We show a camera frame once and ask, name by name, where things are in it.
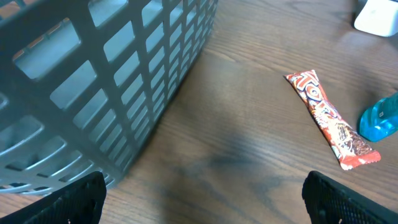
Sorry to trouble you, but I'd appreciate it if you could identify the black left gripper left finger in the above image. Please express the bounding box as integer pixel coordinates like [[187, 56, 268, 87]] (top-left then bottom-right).
[[1, 171, 107, 224]]

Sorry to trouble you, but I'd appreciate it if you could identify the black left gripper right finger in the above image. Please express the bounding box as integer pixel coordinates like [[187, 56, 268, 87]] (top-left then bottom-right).
[[302, 170, 397, 224]]

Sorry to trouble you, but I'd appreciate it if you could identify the red chocolate bar wrapper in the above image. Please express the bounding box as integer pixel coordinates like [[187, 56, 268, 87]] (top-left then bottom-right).
[[284, 70, 381, 170]]

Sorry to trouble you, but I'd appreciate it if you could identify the teal mouthwash bottle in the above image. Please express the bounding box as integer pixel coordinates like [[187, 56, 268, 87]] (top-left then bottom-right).
[[358, 92, 397, 142]]

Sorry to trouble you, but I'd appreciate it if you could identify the grey plastic mesh basket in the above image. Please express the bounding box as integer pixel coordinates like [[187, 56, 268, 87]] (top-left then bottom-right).
[[1, 0, 218, 195]]

